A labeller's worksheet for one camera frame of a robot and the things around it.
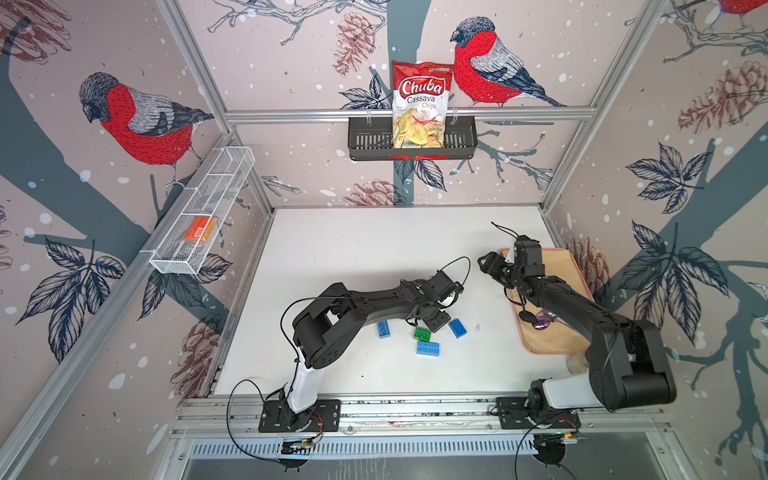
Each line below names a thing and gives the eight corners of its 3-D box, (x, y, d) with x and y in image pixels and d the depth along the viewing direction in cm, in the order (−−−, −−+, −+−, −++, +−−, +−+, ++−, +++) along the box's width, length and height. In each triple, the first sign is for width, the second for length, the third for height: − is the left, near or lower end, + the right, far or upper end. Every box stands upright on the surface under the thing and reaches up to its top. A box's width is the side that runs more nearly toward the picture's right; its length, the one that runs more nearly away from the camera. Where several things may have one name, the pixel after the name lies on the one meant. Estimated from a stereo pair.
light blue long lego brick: (416, 354, 85) (416, 352, 84) (416, 343, 88) (416, 341, 86) (439, 356, 85) (440, 354, 83) (439, 345, 87) (440, 343, 86)
